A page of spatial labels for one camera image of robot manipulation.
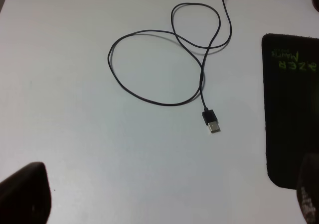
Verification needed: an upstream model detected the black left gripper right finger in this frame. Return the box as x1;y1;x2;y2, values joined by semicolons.
296;153;319;224

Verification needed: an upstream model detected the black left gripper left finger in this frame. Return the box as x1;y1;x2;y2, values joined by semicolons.
0;162;51;224

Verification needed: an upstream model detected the black wired computer mouse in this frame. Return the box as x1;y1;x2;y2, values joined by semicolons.
107;0;233;133

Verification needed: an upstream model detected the black mouse pad green lettering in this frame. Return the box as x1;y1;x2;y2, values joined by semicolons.
262;33;319;189

